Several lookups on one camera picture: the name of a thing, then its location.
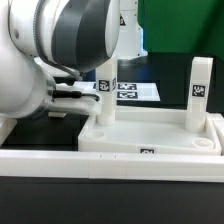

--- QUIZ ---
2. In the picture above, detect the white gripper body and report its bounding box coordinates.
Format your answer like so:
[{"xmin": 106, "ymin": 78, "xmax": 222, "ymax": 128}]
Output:
[{"xmin": 49, "ymin": 85, "xmax": 102, "ymax": 115}]

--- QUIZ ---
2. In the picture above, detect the white desk top tray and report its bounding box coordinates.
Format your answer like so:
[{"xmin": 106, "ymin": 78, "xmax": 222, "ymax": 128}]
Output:
[{"xmin": 78, "ymin": 106, "xmax": 222, "ymax": 156}]

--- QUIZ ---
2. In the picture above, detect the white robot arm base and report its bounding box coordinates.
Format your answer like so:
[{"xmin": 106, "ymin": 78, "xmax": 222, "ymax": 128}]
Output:
[{"xmin": 0, "ymin": 0, "xmax": 149, "ymax": 120}]

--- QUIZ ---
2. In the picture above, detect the white left fence block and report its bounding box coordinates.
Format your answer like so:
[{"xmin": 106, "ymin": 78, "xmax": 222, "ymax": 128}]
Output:
[{"xmin": 0, "ymin": 117, "xmax": 17, "ymax": 146}]

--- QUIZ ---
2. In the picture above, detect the white fence block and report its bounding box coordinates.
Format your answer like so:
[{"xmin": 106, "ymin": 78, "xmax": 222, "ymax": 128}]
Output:
[
  {"xmin": 0, "ymin": 117, "xmax": 17, "ymax": 146},
  {"xmin": 211, "ymin": 113, "xmax": 224, "ymax": 155}
]

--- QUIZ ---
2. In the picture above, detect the white front fence bar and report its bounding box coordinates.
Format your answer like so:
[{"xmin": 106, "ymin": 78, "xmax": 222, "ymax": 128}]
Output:
[{"xmin": 0, "ymin": 150, "xmax": 224, "ymax": 183}]

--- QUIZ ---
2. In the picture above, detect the white right fence block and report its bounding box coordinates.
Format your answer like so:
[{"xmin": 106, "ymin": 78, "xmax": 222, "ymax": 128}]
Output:
[{"xmin": 211, "ymin": 113, "xmax": 224, "ymax": 155}]

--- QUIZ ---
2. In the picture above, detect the white marker base plate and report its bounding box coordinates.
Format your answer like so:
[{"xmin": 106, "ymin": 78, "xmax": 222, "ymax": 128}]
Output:
[{"xmin": 73, "ymin": 80, "xmax": 162, "ymax": 103}]

